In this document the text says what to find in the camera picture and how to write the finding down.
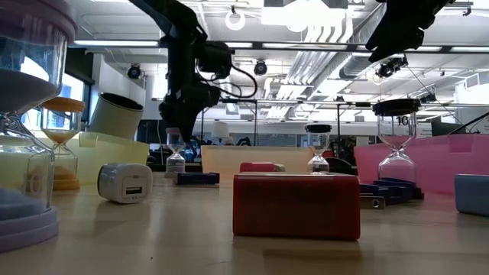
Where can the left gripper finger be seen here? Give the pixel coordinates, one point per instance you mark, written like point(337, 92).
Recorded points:
point(173, 120)
point(193, 118)

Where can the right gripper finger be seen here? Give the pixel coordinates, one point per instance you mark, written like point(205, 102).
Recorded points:
point(393, 40)

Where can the lilac-capped hourglass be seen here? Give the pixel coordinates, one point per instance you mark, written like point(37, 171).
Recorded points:
point(23, 229)
point(175, 164)

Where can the blue digital clock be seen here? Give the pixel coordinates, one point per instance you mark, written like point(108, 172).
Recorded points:
point(196, 178)
point(397, 195)

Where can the black-capped hourglass blue sand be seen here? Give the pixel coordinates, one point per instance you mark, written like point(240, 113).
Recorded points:
point(396, 107)

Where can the white cube wall charger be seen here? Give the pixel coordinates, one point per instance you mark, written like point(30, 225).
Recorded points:
point(122, 179)

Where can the small red wall charger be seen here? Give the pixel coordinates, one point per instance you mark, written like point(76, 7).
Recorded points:
point(258, 167)

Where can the orange-capped hourglass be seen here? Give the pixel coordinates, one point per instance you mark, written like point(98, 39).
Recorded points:
point(63, 105)

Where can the black-capped hourglass green sand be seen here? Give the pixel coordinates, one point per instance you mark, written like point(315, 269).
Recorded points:
point(318, 128)

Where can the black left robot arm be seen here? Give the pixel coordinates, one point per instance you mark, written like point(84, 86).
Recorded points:
point(179, 57)

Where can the black office chair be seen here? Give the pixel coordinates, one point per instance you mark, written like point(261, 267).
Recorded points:
point(342, 167)

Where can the black monitor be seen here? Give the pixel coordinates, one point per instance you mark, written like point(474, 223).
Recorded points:
point(449, 129)
point(154, 131)

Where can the black ceiling spotlight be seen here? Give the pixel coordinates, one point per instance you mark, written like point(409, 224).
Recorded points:
point(387, 68)
point(428, 98)
point(260, 68)
point(134, 72)

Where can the white lamp shade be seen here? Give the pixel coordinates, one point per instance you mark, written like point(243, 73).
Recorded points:
point(220, 130)

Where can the orange plastic bin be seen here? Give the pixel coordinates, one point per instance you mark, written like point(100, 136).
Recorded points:
point(221, 160)

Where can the white cup black rim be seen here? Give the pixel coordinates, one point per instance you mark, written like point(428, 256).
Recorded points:
point(114, 118)

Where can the yellow plastic bin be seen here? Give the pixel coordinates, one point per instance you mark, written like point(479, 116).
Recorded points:
point(111, 160)

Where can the pink plastic bin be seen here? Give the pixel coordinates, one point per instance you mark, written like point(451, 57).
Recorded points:
point(451, 160)

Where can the silver ventilation duct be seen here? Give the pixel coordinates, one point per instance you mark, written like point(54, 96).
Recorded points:
point(351, 66)

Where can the black ceiling light rail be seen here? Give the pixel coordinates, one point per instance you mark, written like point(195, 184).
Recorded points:
point(258, 45)

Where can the black background workbench frame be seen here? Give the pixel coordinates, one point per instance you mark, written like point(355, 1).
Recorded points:
point(275, 100)

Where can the green wall charger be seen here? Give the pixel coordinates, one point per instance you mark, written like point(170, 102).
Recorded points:
point(280, 168)

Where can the large red wall charger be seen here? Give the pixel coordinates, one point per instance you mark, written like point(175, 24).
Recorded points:
point(296, 206)

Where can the lavender wall charger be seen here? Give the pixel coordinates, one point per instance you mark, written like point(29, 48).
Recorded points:
point(471, 195)

